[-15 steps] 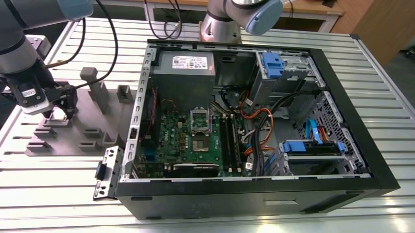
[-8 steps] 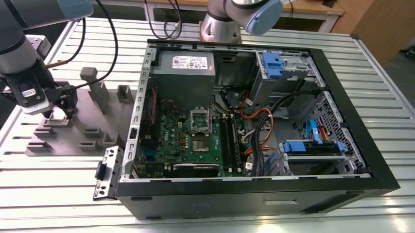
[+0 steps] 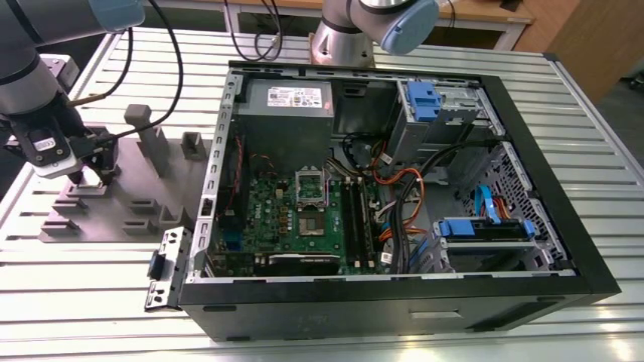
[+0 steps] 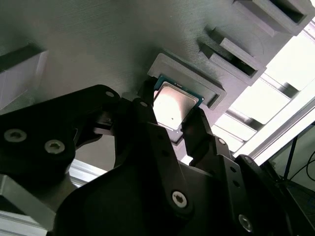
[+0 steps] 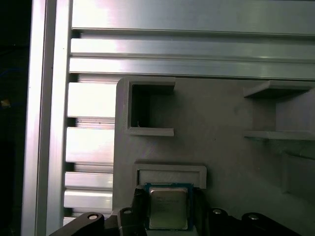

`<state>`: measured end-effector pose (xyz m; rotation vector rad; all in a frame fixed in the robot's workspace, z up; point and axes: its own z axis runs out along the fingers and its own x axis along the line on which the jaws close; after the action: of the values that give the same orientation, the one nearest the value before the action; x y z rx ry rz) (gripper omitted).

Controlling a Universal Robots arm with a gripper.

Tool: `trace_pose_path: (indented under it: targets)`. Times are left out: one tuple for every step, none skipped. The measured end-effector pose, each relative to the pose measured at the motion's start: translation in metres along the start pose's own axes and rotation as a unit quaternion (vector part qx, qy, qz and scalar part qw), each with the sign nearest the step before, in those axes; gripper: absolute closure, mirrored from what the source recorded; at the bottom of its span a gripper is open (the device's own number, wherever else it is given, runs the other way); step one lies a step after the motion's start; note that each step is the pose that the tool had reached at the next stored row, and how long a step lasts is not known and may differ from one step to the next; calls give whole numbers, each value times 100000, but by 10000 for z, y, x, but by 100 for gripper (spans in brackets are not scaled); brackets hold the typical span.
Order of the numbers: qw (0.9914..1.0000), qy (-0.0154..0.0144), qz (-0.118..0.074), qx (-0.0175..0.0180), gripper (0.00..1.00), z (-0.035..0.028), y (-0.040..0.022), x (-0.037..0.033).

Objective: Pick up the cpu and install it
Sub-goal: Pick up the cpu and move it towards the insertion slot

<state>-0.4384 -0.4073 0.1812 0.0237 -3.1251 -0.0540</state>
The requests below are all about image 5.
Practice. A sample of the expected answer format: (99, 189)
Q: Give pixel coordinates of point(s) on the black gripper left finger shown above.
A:
(128, 221)

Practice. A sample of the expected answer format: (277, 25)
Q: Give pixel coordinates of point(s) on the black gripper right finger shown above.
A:
(216, 223)

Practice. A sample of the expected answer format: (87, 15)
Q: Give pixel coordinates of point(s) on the silver green CPU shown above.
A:
(168, 204)

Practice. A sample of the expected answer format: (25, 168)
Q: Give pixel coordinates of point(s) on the grey plastic parts rack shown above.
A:
(209, 137)

